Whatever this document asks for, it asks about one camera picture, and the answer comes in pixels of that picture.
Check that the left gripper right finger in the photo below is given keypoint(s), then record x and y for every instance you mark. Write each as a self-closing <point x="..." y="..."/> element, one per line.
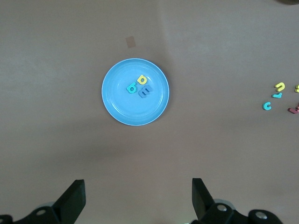
<point x="205" y="210"/>

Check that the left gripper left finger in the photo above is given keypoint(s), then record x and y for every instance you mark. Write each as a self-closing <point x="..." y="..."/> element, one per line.
<point x="67" y="205"/>

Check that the blue foam letter m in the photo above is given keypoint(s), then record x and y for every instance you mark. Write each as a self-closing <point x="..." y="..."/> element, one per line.
<point x="143" y="93"/>

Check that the yellow foam letter a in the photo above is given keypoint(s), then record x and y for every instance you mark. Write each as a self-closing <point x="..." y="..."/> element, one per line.
<point x="140" y="81"/>

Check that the blue plate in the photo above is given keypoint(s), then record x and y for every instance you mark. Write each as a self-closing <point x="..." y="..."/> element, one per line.
<point x="135" y="109"/>

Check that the teal foam letter c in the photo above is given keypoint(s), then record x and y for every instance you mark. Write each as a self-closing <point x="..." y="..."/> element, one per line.
<point x="264" y="106"/>

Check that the red foam letter f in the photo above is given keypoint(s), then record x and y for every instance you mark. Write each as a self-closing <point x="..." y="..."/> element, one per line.
<point x="293" y="110"/>

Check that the teal foam letter r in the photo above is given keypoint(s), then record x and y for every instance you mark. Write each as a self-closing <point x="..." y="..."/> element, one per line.
<point x="276" y="95"/>

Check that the yellow foam letter u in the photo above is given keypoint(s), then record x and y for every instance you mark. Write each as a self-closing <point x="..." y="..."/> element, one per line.
<point x="278" y="87"/>

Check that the yellow foam letter s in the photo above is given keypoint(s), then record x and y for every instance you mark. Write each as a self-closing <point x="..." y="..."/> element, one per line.
<point x="297" y="88"/>

